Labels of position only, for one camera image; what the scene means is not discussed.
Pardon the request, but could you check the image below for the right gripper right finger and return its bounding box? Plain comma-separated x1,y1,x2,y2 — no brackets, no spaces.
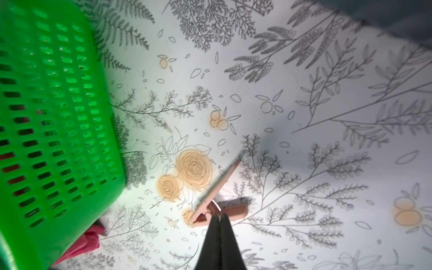
220,213,246,270

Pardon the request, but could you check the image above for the pink clothespin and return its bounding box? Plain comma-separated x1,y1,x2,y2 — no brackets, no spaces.
188,158,250,227

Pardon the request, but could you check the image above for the pink garment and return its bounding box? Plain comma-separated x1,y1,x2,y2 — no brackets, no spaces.
54,225,105,265

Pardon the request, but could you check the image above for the green plastic laundry basket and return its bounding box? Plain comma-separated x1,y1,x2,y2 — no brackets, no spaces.
1,1,125,270

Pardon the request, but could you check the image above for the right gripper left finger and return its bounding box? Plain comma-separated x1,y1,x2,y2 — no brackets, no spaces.
195,216,221,270

